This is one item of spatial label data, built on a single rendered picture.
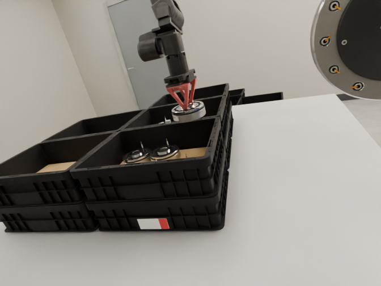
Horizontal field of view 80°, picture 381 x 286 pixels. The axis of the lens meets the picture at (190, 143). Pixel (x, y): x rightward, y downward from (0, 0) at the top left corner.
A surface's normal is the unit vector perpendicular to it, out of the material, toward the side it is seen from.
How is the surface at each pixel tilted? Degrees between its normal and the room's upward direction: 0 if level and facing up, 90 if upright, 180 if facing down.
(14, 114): 90
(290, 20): 90
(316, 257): 0
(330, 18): 90
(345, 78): 90
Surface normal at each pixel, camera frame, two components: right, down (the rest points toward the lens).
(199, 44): -0.32, 0.43
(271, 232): -0.22, -0.90
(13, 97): 0.92, -0.06
